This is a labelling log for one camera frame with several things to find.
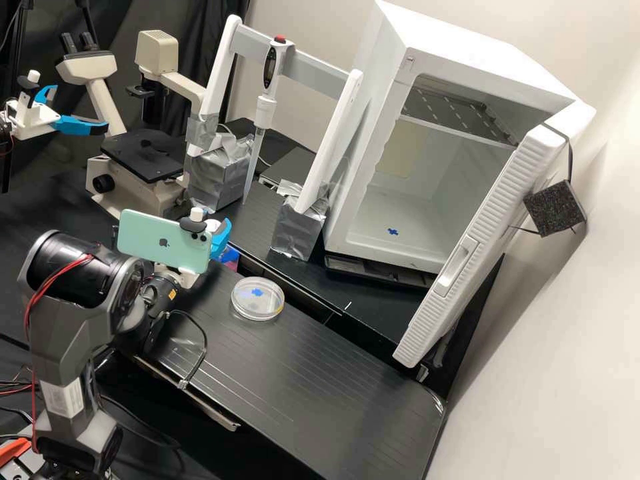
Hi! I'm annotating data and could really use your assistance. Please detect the cream microscope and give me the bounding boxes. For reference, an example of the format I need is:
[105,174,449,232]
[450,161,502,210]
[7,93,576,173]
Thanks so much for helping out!
[55,29,212,219]

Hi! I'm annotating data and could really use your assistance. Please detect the black cable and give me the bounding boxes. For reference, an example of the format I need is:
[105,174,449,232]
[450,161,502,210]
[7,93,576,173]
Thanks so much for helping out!
[162,308,209,389]

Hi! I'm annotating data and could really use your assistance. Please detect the petri dish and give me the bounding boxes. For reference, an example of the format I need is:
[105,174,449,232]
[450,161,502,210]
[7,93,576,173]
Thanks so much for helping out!
[230,275,287,321]

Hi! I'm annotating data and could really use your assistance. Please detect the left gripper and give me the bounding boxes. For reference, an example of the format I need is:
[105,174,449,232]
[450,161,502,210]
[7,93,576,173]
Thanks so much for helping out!
[6,83,109,140]

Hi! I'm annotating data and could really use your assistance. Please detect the incubator door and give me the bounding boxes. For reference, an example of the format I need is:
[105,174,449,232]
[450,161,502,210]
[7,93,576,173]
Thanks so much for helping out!
[391,102,599,370]

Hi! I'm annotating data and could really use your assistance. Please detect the right wrist camera phone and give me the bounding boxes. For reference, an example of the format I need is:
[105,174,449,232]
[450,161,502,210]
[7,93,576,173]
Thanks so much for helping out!
[115,205,215,281]

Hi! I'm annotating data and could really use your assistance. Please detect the black platform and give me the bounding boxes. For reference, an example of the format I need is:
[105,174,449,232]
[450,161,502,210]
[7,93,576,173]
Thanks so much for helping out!
[219,179,505,402]
[131,259,447,480]

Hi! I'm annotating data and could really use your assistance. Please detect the white incubator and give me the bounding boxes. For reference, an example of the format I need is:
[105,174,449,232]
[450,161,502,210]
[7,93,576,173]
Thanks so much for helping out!
[321,0,599,277]

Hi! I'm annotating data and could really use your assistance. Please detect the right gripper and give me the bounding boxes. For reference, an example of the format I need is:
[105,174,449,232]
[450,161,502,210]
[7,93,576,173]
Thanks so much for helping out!
[153,217,235,290]

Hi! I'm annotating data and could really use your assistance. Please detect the white pipette stand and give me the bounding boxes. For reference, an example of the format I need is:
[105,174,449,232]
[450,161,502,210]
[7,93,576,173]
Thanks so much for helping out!
[183,13,374,262]

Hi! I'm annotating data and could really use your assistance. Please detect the pipette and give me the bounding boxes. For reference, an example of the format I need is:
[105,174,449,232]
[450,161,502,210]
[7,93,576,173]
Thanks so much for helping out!
[243,35,296,207]

